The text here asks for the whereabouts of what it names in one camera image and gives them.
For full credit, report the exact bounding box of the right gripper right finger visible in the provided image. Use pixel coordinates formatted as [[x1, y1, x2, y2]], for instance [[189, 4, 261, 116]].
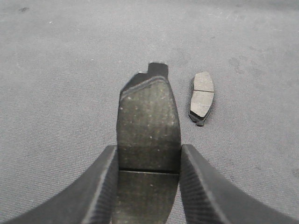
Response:
[[179, 144, 298, 224]]

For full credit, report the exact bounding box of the brake pad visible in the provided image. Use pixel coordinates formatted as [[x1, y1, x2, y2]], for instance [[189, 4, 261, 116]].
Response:
[[112, 63, 181, 224], [188, 71, 214, 126]]

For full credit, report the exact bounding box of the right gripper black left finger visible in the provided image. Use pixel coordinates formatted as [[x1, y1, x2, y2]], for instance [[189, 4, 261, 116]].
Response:
[[8, 146, 119, 224]]

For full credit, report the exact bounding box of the dark conveyor belt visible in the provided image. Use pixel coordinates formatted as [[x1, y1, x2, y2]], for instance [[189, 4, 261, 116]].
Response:
[[0, 0, 299, 224]]

